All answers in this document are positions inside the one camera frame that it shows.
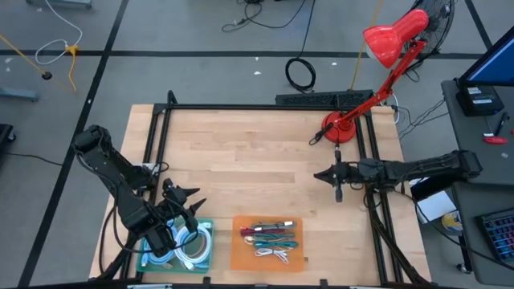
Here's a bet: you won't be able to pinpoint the backlit black keyboard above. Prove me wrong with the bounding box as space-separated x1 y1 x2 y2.
476 206 514 266

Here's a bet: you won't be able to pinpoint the light blue cable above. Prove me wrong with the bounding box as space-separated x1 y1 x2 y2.
142 236 177 269
173 222 213 270

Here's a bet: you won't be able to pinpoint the white paper sheets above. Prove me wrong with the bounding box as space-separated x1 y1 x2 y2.
409 176 459 226

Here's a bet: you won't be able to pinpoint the grey desk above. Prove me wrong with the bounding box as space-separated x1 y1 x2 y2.
440 78 514 287

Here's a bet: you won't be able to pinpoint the grey metal stand foot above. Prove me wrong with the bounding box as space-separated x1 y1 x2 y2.
26 0 93 10
0 84 40 103

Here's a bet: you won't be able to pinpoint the green translucent tray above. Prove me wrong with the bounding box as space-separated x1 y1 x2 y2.
135 216 216 275

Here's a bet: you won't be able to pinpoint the thick white HDMI cable coil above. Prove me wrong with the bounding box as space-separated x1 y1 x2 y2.
174 223 213 271

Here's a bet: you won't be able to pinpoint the black metal table frame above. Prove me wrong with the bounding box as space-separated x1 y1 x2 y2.
98 90 433 289

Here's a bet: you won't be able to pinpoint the black floor fan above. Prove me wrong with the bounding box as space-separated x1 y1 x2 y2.
409 0 457 61

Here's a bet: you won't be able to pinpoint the teal USB cable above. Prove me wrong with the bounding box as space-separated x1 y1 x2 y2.
252 239 300 249
256 230 296 241

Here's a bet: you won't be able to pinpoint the yellow floor cable with knot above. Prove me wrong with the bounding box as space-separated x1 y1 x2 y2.
0 34 80 93

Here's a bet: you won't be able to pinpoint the red desk lamp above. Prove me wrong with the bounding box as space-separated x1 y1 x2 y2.
308 8 430 146

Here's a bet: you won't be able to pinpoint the black pen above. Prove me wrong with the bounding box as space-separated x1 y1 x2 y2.
493 111 510 137

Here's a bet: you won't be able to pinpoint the computer monitor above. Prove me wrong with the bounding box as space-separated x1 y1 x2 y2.
457 26 514 88

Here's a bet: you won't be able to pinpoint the orange translucent tray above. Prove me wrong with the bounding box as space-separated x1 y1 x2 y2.
230 215 305 274

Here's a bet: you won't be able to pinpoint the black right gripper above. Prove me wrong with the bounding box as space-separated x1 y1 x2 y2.
314 159 362 204

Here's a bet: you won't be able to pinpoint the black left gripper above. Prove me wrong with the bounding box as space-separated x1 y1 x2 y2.
162 179 208 234

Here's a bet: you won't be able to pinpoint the thin yellow floor cable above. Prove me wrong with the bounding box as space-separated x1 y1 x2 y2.
350 0 382 90

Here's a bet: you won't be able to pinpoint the blue yellow round disc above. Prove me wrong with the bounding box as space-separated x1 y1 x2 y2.
441 210 463 236

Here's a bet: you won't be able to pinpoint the black coiled floor cable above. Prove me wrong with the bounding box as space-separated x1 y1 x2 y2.
284 0 318 93

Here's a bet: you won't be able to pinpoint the grey USB cable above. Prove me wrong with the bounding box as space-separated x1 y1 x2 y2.
251 219 295 230

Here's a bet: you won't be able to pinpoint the white floor cable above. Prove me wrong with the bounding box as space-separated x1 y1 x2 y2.
34 0 84 66

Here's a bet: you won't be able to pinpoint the black box with labels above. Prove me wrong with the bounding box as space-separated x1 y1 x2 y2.
455 83 506 117

